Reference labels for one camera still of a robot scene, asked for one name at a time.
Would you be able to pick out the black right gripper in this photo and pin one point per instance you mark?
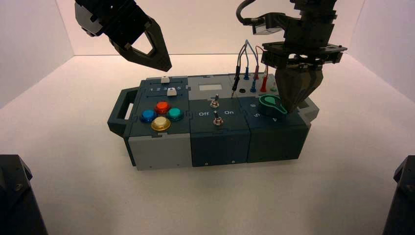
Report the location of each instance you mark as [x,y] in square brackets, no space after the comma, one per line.
[308,39]

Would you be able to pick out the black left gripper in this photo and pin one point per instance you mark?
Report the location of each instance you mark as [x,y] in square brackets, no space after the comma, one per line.
[120,16]

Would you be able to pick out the green pointer knob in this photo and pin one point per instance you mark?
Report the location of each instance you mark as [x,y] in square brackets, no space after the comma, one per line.
[269,105]

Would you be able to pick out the white slider cap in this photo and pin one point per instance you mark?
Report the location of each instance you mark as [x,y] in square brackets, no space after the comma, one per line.
[171,93]
[165,79]

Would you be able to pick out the orange-red round push button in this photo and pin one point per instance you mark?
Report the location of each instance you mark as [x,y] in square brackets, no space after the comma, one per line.
[162,107]

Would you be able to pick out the blue round push button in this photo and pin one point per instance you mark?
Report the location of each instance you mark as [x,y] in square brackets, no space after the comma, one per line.
[148,115]

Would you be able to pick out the teal round push button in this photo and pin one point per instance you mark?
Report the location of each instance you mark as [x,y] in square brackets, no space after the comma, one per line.
[175,114]

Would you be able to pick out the yellow round push button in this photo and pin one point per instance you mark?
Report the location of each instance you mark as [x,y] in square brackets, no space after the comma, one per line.
[160,123]

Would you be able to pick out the dark teal grey task box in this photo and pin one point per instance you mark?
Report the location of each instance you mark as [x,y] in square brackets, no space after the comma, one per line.
[220,146]

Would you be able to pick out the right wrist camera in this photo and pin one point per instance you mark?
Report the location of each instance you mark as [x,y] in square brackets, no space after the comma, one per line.
[269,26]

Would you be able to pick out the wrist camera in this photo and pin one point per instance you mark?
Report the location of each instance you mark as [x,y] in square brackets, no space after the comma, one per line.
[85,21]
[269,26]

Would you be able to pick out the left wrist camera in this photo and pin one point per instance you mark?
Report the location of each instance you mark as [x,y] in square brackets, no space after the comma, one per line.
[85,21]

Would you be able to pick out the metal toggle switch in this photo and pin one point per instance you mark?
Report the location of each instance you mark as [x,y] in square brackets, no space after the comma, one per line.
[217,120]
[214,102]

